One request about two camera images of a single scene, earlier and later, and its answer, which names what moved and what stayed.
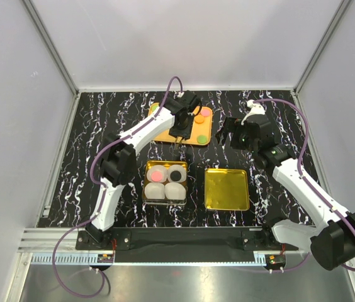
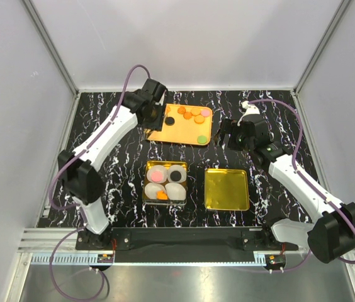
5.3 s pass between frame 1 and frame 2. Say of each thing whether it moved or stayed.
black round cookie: stayed
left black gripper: moved
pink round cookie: stayed
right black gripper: stayed
